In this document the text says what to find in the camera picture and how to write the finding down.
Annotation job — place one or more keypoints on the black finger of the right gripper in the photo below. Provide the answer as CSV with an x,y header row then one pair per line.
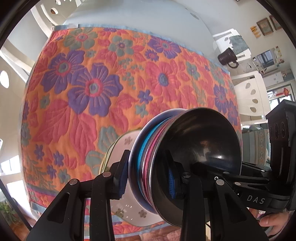
x,y
252,182
250,167

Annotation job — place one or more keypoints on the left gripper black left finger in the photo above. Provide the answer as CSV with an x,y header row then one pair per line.
x,y
64,218

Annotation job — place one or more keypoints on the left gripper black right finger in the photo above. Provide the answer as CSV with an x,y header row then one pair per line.
x,y
208,198

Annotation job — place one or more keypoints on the pink bow bowl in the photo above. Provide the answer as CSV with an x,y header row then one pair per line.
x,y
172,143

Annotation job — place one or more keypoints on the person's right hand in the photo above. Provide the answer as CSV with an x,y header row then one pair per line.
x,y
277,221

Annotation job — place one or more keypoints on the dark brown ceramic mug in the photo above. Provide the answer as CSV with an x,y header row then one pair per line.
x,y
229,58

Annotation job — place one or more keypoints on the floral orange quilted mat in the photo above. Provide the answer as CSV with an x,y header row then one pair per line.
x,y
91,85

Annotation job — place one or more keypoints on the black camera box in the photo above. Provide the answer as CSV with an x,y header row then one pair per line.
x,y
281,123

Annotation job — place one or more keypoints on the framed wall picture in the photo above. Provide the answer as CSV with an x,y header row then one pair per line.
x,y
265,26

